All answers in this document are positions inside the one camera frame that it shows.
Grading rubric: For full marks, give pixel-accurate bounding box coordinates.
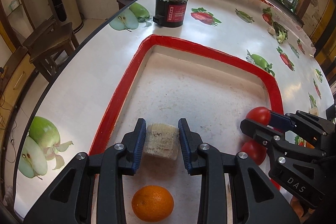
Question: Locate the green bottle on sill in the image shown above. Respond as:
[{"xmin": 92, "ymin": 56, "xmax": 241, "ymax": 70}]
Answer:
[{"xmin": 291, "ymin": 0, "xmax": 299, "ymax": 14}]

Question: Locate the person's right hand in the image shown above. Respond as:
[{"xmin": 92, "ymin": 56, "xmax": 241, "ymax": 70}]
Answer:
[{"xmin": 290, "ymin": 196, "xmax": 315, "ymax": 223}]

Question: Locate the red rimmed white tray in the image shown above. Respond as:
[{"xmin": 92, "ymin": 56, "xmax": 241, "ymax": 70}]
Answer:
[{"xmin": 88, "ymin": 34, "xmax": 285, "ymax": 224}]

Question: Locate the wooden wall shelf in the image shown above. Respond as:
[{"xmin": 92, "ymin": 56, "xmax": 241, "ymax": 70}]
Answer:
[{"xmin": 0, "ymin": 0, "xmax": 51, "ymax": 51}]

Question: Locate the cork block front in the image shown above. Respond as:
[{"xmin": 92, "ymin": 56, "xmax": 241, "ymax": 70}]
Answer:
[{"xmin": 143, "ymin": 123, "xmax": 179, "ymax": 161}]

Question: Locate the fruit print tablecloth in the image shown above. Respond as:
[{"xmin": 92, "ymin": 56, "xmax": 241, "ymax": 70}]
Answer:
[{"xmin": 14, "ymin": 0, "xmax": 334, "ymax": 218}]

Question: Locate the wooden stool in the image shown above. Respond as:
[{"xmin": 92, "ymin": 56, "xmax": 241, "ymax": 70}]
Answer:
[{"xmin": 23, "ymin": 18, "xmax": 79, "ymax": 82}]

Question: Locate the tiny cork piece far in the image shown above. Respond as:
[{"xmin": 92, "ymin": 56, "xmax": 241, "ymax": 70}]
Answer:
[{"xmin": 268, "ymin": 27, "xmax": 276, "ymax": 36}]

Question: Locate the black motor with cork wheel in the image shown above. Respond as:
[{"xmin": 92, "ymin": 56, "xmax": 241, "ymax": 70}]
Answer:
[{"xmin": 153, "ymin": 0, "xmax": 188, "ymax": 28}]

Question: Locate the red tomato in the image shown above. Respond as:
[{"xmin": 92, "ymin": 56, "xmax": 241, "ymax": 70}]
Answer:
[
  {"xmin": 241, "ymin": 140, "xmax": 266, "ymax": 165},
  {"xmin": 245, "ymin": 106, "xmax": 271, "ymax": 126}
]

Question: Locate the orange fruit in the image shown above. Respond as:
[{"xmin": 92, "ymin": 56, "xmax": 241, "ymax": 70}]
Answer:
[
  {"xmin": 306, "ymin": 142, "xmax": 314, "ymax": 149},
  {"xmin": 131, "ymin": 185, "xmax": 174, "ymax": 222}
]

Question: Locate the orange fruit front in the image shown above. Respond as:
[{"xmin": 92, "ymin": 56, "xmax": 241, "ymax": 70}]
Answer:
[{"xmin": 131, "ymin": 185, "xmax": 174, "ymax": 222}]

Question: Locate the green leafy vegetable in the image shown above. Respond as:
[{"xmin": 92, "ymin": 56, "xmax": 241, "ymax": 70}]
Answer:
[{"xmin": 273, "ymin": 21, "xmax": 288, "ymax": 44}]

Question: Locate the cork cylinder with hole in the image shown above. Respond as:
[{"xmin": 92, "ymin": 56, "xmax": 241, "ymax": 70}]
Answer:
[{"xmin": 309, "ymin": 106, "xmax": 319, "ymax": 116}]

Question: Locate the wooden low cabinet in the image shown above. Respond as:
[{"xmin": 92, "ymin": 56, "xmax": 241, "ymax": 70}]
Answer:
[{"xmin": 0, "ymin": 47, "xmax": 36, "ymax": 135}]

